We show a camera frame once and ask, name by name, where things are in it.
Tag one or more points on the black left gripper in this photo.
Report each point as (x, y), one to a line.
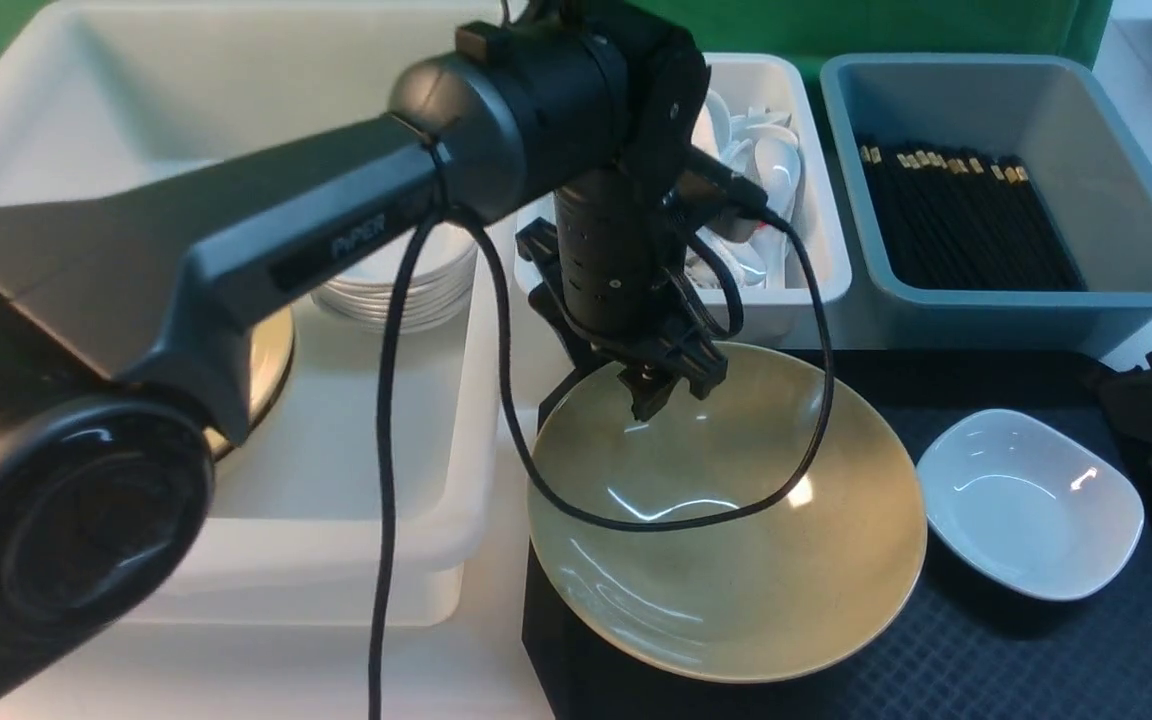
(610, 267)

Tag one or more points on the white square sauce dish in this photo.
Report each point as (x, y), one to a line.
(1028, 507)

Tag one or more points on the yellow noodle bowl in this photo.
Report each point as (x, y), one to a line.
(785, 593)

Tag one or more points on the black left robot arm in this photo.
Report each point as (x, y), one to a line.
(126, 321)

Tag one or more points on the stacked yellow bowl top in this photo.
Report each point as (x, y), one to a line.
(271, 357)

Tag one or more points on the white spoon bin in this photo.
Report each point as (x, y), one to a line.
(753, 92)

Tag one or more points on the stack of white sauce dishes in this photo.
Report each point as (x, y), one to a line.
(441, 284)

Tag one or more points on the pile of white spoons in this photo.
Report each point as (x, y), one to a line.
(762, 147)

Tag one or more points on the grey-blue chopstick bin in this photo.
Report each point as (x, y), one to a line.
(1090, 172)

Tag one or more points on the black chopsticks bundle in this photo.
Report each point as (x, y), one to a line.
(954, 218)

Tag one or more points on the green backdrop cloth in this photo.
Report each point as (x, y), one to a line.
(821, 29)

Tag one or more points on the large white plastic tub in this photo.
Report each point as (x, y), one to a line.
(98, 96)

